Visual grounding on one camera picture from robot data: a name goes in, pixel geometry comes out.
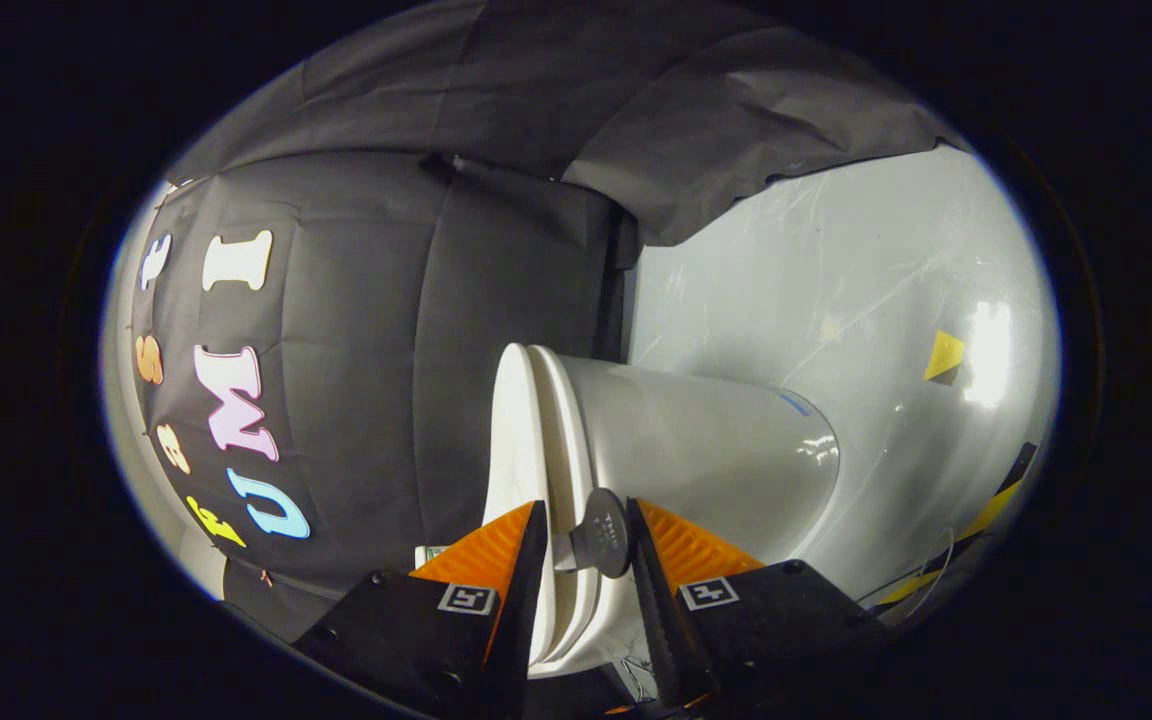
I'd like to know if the black backdrop cloth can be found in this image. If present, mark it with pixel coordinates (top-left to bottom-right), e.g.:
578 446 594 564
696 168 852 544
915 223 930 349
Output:
129 0 969 643

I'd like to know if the white toilet body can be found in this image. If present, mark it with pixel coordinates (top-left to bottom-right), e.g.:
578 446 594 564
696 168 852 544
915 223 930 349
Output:
526 345 843 683

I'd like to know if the yellow black striped tape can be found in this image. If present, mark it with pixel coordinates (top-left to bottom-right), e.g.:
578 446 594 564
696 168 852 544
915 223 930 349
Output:
869 442 1039 613

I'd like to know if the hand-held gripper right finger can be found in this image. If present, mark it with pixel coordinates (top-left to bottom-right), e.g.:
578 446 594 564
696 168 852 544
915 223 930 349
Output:
625 497 889 717

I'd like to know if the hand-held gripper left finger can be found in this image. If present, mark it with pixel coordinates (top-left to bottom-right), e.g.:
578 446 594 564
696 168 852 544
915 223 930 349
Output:
291 499 550 720

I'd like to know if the white toilet lid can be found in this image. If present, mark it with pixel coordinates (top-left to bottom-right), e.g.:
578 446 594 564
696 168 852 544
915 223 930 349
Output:
482 342 634 669

